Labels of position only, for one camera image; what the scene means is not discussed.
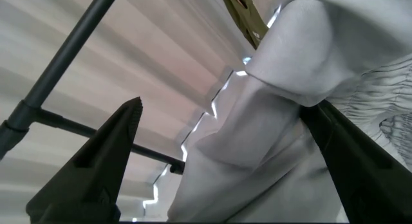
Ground white curtain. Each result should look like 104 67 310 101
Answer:
0 0 284 223

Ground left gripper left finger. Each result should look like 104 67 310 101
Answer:
24 96 144 224

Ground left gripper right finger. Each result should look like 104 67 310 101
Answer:
300 99 412 224

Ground black clothes rack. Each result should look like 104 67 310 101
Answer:
0 0 186 175

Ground pale grey shorts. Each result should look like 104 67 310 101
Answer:
167 0 412 223

